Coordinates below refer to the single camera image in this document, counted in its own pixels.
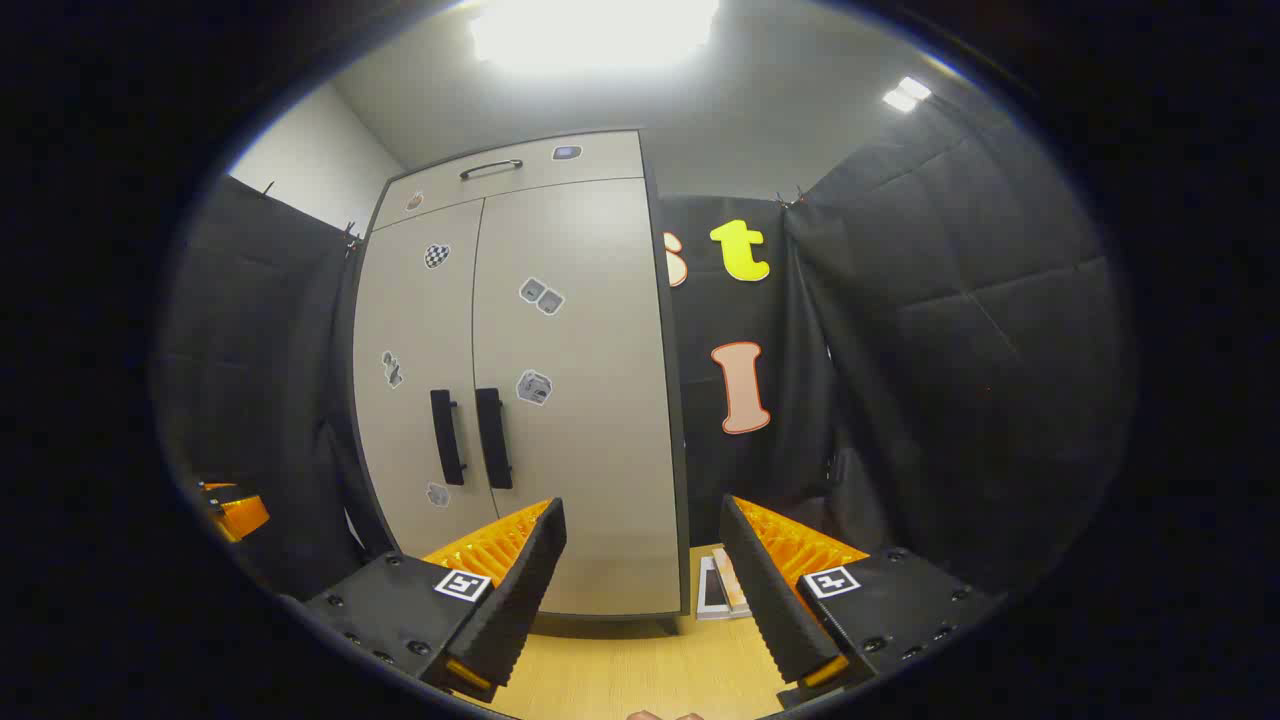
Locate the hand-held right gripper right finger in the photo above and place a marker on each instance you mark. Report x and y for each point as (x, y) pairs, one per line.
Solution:
(765, 590)

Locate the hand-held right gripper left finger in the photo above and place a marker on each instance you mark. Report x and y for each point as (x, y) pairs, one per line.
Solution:
(520, 590)

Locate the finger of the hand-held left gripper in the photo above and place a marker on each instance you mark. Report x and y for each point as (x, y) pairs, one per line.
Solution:
(240, 515)

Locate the grey cabinet door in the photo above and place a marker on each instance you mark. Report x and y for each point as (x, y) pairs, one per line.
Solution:
(590, 450)
(415, 330)

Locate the grey double-door shoe cabinet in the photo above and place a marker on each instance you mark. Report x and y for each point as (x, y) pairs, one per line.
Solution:
(600, 450)

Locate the grey cabinet drawer front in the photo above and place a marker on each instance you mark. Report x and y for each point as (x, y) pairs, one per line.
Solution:
(530, 185)

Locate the thin beige book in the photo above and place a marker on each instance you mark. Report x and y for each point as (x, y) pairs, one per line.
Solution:
(732, 582)

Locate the black backdrop cloth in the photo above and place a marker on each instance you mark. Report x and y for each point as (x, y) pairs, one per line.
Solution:
(950, 350)

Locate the small ceiling light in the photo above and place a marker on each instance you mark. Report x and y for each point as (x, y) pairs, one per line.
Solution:
(907, 93)

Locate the large ceiling light panel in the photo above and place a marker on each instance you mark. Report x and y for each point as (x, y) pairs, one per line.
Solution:
(590, 32)

